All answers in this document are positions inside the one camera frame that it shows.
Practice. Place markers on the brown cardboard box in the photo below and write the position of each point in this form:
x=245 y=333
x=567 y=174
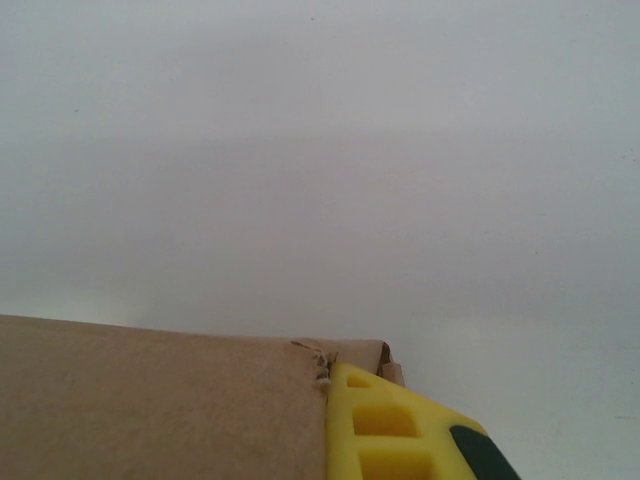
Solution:
x=150 y=400

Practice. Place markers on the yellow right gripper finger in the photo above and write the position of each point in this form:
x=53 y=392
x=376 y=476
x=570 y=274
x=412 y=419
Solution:
x=430 y=440

